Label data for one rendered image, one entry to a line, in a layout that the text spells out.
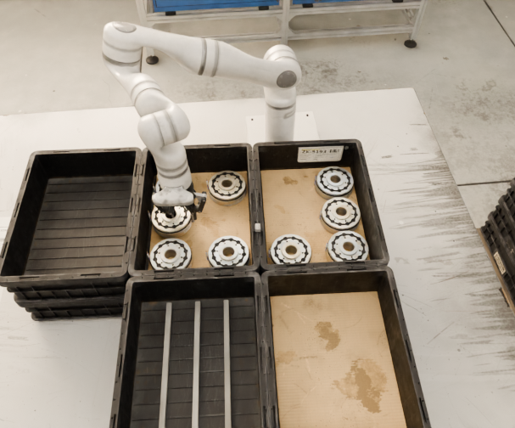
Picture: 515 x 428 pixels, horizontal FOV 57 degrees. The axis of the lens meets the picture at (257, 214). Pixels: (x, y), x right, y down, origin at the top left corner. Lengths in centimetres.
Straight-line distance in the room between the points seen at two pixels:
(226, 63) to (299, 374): 76
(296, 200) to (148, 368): 58
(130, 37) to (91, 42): 228
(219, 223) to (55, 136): 76
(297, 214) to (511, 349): 64
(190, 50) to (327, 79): 188
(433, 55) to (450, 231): 201
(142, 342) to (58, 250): 35
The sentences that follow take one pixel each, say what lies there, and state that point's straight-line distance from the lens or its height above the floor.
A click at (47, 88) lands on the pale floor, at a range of 320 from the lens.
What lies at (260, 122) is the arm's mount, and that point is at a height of 77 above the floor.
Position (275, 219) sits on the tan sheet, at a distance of 129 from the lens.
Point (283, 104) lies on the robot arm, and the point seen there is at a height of 96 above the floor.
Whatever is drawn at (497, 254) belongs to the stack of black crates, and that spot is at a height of 19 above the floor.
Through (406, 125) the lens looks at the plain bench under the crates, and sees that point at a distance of 179.
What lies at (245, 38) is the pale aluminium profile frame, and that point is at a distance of 312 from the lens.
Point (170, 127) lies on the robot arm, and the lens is 99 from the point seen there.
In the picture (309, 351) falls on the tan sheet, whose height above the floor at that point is 83.
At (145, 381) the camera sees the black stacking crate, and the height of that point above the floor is 83.
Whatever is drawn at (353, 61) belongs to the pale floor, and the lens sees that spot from 321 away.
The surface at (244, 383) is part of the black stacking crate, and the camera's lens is 110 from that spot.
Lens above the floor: 188
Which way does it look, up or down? 54 degrees down
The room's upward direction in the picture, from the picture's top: straight up
